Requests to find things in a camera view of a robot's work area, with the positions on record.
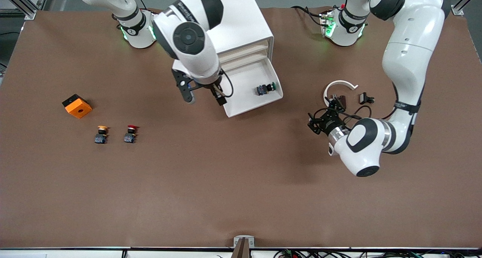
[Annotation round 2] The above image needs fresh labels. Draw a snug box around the brown upright post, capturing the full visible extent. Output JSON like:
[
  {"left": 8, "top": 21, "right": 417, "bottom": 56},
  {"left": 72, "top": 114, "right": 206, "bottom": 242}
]
[{"left": 230, "top": 238, "right": 251, "bottom": 258}]

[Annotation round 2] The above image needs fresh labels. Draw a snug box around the aluminium frame profile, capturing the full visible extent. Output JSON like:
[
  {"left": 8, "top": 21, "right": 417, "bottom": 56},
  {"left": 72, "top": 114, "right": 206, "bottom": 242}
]
[
  {"left": 451, "top": 0, "right": 482, "bottom": 16},
  {"left": 0, "top": 0, "right": 51, "bottom": 20}
]

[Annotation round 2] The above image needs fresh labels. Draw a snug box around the white table edge rail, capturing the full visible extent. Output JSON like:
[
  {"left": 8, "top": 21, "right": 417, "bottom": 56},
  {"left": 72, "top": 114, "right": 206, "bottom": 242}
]
[{"left": 0, "top": 246, "right": 482, "bottom": 258}]

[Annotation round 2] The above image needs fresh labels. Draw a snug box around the dark brown small component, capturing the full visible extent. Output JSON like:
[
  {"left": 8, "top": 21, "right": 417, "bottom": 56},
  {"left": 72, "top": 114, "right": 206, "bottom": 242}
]
[{"left": 329, "top": 94, "right": 347, "bottom": 111}]

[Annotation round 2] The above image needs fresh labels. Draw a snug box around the red push button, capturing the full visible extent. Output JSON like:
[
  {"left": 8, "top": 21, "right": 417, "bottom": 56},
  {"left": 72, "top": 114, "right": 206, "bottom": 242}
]
[{"left": 124, "top": 125, "right": 138, "bottom": 144}]

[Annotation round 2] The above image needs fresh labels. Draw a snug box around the white curved plastic ring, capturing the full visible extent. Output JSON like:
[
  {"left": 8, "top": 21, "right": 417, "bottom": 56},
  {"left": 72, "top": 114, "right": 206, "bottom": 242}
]
[{"left": 324, "top": 80, "right": 358, "bottom": 108}]

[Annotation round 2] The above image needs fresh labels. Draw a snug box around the yellow push button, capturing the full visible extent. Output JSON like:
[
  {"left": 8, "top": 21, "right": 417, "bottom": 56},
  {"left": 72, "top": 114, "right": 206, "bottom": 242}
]
[{"left": 94, "top": 125, "right": 110, "bottom": 144}]

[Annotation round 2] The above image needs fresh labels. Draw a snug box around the tangled black cable bundle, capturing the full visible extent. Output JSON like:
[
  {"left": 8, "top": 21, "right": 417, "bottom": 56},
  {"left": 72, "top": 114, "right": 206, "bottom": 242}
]
[{"left": 273, "top": 249, "right": 482, "bottom": 258}]

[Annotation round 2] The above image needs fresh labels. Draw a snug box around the brown table mat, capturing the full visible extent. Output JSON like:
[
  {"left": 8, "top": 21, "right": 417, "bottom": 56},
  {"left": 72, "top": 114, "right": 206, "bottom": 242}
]
[{"left": 0, "top": 6, "right": 482, "bottom": 250}]

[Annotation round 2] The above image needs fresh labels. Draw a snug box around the grey metal bracket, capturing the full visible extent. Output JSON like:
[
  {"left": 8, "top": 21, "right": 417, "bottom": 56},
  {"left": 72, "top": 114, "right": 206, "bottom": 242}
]
[{"left": 233, "top": 235, "right": 255, "bottom": 248}]

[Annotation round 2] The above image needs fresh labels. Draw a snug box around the green push button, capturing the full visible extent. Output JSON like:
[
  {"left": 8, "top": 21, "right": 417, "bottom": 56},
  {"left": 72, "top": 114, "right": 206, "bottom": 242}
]
[{"left": 256, "top": 82, "right": 276, "bottom": 96}]

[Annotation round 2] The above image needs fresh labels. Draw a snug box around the orange black button box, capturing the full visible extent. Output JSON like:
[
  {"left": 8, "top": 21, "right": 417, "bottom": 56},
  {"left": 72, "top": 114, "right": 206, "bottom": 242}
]
[{"left": 62, "top": 94, "right": 93, "bottom": 119}]

